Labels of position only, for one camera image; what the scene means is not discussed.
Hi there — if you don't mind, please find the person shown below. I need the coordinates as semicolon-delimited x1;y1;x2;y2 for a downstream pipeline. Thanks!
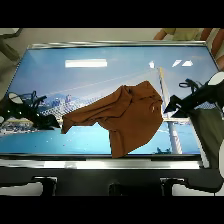
153;27;224;71

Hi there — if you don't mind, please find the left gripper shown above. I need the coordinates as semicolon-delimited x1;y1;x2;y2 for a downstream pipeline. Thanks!
34;113;63;131

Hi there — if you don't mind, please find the dark grey garment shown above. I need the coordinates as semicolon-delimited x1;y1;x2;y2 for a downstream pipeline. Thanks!
186;107;224;169

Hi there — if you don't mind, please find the brown shirt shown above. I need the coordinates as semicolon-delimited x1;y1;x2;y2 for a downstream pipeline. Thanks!
60;80;165;159

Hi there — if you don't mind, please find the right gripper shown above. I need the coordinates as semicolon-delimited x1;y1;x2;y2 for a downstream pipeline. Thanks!
162;94;188;118

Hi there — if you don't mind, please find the silver frame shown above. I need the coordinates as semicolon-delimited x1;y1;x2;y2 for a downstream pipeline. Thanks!
0;40;224;196

